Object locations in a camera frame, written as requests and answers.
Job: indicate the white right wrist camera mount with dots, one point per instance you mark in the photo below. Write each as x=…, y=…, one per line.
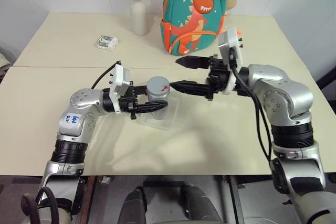
x=231, y=47

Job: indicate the white ceramic vase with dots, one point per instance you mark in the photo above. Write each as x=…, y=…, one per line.
x=140, y=16

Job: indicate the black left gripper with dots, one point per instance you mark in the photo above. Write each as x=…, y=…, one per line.
x=130, y=102

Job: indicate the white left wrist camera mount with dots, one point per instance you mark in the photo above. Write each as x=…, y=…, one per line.
x=118, y=79

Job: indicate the clear plastic box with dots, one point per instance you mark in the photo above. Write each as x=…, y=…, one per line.
x=172, y=119

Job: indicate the dark metal table frame bar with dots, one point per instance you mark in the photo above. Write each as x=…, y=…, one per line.
x=235, y=200
x=88, y=200

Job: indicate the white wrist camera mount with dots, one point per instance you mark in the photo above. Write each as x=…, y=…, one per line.
x=118, y=79
x=231, y=47

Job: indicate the white green battery pack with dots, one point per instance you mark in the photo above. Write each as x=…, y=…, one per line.
x=106, y=42

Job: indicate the grey striped fabric bundle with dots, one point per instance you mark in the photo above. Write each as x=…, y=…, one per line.
x=3, y=61

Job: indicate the teal dinosaur backpack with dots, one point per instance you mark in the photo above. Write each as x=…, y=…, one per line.
x=194, y=11

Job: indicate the grey jar lid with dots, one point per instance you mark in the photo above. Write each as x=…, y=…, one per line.
x=156, y=85

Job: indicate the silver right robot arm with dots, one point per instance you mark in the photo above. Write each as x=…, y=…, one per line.
x=288, y=90

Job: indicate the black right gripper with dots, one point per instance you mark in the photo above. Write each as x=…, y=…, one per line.
x=218, y=77

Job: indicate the dark rounded shape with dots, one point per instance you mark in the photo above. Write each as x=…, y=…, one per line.
x=135, y=205
x=199, y=205

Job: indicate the clear plastic jar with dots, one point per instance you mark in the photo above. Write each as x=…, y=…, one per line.
x=158, y=112

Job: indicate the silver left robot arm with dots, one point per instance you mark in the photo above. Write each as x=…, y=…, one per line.
x=78, y=119

